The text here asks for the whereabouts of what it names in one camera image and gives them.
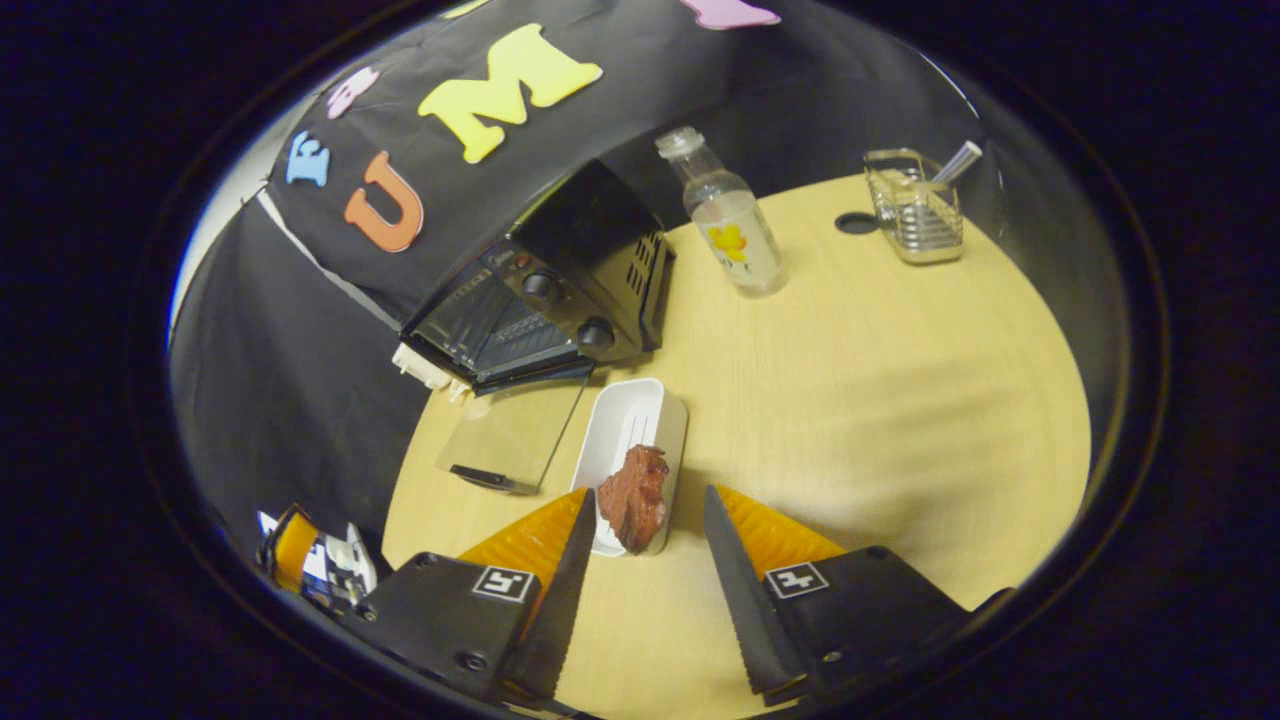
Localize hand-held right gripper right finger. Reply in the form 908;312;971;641
703;485;1016;708

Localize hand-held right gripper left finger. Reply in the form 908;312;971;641
345;487;598;706

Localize brown meat piece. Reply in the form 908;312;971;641
597;444;671;554

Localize black electric oven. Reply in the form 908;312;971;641
398;160;676;497

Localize white rectangular tray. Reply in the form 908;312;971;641
570;378;689;557

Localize clear glass bottle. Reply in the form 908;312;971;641
655;127;788;299

